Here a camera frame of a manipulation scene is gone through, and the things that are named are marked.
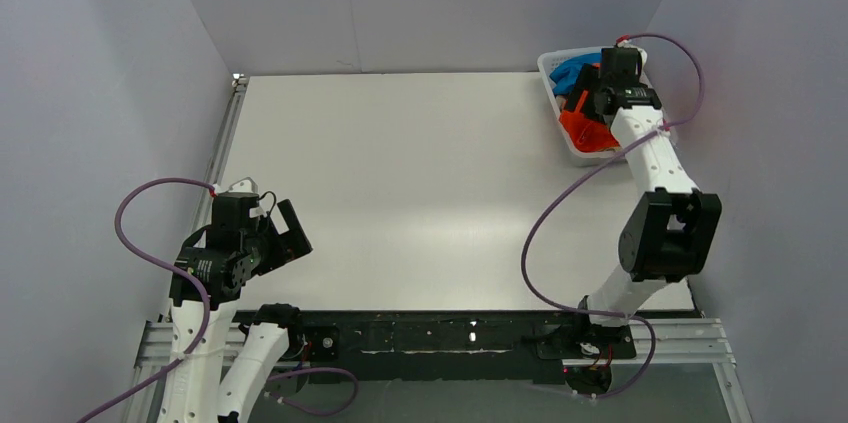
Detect aluminium frame rail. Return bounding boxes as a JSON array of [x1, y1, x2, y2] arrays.
[[122, 74, 753, 423]]

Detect white plastic basket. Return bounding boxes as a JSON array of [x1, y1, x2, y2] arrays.
[[537, 46, 617, 167]]

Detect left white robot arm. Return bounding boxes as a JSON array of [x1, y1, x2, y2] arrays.
[[158, 178, 312, 422]]

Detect blue t shirt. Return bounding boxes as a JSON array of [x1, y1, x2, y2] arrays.
[[549, 58, 600, 97]]

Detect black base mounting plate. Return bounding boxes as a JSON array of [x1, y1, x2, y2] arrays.
[[282, 310, 636, 384]]

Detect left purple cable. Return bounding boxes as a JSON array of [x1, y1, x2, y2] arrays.
[[76, 177, 360, 423]]

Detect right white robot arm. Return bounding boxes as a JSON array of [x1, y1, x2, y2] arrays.
[[577, 46, 722, 328]]

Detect orange t shirt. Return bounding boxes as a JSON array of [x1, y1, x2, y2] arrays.
[[556, 91, 619, 153]]

